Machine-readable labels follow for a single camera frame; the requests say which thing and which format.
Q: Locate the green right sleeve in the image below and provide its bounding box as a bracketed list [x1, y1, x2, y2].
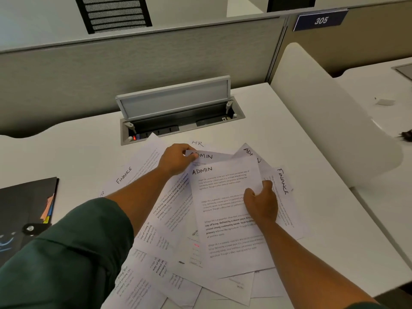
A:
[346, 301, 387, 309]

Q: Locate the green left sleeve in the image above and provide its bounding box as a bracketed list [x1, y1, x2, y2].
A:
[0, 197, 134, 309]

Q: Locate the single white paper sheet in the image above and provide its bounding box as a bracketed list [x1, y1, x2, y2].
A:
[184, 149, 234, 173]

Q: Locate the blue desk number sign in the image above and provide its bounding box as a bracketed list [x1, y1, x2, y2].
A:
[293, 9, 349, 32]

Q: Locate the person's right forearm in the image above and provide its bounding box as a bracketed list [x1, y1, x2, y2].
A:
[254, 218, 379, 309]

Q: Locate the black expanding folder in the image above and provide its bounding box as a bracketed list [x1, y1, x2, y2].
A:
[0, 176, 60, 267]

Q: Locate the person's right hand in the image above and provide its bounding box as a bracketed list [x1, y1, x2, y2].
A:
[243, 180, 279, 224]

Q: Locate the pile of white papers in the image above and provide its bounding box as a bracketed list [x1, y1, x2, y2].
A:
[98, 133, 309, 309]

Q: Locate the thin white paper bundle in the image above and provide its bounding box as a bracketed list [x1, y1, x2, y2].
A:
[190, 154, 276, 280]

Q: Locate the black mesh office chair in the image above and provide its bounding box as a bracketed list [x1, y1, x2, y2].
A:
[74, 0, 153, 35]

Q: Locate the grey desk cable box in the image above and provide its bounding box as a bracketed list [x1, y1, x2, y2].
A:
[120, 96, 246, 146]

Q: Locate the beige partition panel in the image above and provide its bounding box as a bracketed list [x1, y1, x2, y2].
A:
[269, 0, 412, 82]

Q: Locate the green sleeve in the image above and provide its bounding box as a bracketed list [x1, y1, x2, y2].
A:
[346, 301, 387, 309]
[0, 197, 134, 309]

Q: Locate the white side desk divider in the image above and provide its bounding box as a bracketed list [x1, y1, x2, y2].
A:
[270, 42, 404, 189]

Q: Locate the person's left forearm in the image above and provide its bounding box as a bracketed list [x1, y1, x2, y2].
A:
[105, 167, 171, 237]

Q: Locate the closed grey cable box lid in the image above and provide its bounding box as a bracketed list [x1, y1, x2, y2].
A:
[392, 63, 412, 82]

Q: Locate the person's left hand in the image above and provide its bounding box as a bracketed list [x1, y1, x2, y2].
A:
[157, 143, 200, 177]

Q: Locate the grey fabric partition panel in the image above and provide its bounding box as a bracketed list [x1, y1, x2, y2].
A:
[0, 15, 289, 139]

